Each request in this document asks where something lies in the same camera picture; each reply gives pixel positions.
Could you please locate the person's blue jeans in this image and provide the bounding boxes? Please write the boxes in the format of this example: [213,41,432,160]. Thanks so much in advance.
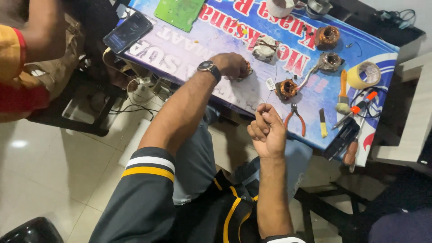
[171,105,313,207]

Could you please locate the small copper coil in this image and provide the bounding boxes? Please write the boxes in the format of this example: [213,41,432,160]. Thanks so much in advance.
[237,60,254,82]

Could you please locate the copper coil with metal frame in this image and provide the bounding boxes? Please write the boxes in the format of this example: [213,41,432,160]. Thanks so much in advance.
[274,79,299,101]

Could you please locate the black tool case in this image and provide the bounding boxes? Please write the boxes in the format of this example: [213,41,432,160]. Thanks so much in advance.
[323,117,361,161]

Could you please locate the person's right hand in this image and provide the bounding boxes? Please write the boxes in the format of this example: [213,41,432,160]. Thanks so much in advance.
[247,103,288,160]

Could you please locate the black wristwatch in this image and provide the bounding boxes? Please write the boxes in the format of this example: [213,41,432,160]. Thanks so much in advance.
[197,60,223,83]

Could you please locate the black smartphone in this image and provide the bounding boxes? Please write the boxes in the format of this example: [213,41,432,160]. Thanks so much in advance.
[103,12,154,54]

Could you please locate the white charger with cables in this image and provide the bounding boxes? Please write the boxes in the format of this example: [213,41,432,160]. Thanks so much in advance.
[88,47,173,121]

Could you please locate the black chair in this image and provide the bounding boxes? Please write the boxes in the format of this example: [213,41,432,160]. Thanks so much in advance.
[26,0,128,137]

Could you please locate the thin copper wire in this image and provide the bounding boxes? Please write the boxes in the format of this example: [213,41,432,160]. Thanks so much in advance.
[265,64,278,106]

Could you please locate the blue printed banner table cover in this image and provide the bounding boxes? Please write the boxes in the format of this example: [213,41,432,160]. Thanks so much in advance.
[116,0,401,167]

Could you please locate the orange grey screwdriver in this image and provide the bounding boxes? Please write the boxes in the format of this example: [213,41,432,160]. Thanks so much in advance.
[331,105,362,131]

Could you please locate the bare copper wound coil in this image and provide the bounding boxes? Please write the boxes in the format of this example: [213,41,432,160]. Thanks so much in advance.
[315,25,341,50]

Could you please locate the dark blue cushion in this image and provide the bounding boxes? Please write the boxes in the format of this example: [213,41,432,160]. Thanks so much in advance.
[368,207,432,243]

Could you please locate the black side table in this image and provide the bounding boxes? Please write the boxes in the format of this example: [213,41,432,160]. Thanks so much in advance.
[329,0,426,48]

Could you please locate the clear taped coil with lead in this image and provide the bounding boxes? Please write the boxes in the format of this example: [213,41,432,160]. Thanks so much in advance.
[297,52,346,90]

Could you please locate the orange handled pliers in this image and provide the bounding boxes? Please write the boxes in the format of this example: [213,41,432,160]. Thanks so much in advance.
[284,103,306,137]

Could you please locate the white bench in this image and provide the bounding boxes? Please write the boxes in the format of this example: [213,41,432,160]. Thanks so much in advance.
[371,52,432,168]

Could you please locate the black stool frame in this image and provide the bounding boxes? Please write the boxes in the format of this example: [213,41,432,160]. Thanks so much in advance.
[294,182,370,243]

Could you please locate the bundle of black cables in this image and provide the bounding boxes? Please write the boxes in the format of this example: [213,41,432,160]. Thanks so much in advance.
[374,9,416,30]

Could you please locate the orange tipped tester pen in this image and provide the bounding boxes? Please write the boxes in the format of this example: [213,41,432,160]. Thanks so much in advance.
[358,91,379,109]

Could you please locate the person's left hand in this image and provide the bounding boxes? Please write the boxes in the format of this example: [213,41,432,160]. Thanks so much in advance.
[210,52,252,81]

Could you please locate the green circuit board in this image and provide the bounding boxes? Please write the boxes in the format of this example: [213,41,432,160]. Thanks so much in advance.
[153,0,206,33]

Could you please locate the white cup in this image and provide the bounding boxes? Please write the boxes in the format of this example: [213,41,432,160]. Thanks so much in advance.
[266,0,299,19]

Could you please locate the white taped coil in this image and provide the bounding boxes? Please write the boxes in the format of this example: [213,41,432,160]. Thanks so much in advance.
[251,35,280,63]

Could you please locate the metal bowl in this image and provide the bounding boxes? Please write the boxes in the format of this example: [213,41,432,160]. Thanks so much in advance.
[305,0,334,20]

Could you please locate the yellow utility knife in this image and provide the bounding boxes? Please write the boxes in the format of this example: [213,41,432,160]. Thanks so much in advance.
[319,108,329,138]

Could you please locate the wooden handled screwdriver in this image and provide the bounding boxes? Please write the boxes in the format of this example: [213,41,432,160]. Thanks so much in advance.
[342,126,366,173]

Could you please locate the beige masking tape roll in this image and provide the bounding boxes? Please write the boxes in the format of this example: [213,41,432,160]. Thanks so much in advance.
[346,61,382,90]

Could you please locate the glossy black helmet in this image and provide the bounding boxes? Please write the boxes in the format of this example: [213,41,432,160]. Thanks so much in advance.
[0,217,64,243]

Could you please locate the orange handled paintbrush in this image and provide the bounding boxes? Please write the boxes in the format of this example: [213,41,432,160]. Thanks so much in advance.
[335,69,352,115]

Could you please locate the black cable loop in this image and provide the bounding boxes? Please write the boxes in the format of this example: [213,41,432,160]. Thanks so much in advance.
[349,87,389,119]

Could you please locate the person's black striped jersey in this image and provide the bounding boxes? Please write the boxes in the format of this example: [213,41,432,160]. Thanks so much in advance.
[88,146,306,243]

